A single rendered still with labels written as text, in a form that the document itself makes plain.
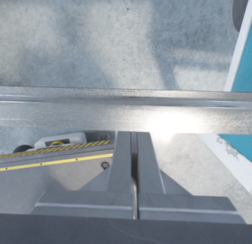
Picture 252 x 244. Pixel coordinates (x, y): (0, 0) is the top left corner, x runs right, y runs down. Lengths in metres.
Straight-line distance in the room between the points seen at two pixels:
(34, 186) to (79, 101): 0.74
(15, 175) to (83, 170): 0.31
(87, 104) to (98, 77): 0.77
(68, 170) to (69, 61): 0.56
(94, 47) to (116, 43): 0.12
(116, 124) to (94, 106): 0.05
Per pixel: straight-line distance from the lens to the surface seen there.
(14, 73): 1.20
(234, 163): 0.48
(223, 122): 0.29
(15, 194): 1.04
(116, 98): 0.27
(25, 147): 1.19
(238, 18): 0.98
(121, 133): 0.15
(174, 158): 1.18
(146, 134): 0.15
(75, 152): 0.81
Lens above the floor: 1.01
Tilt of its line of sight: 73 degrees down
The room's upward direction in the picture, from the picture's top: 174 degrees counter-clockwise
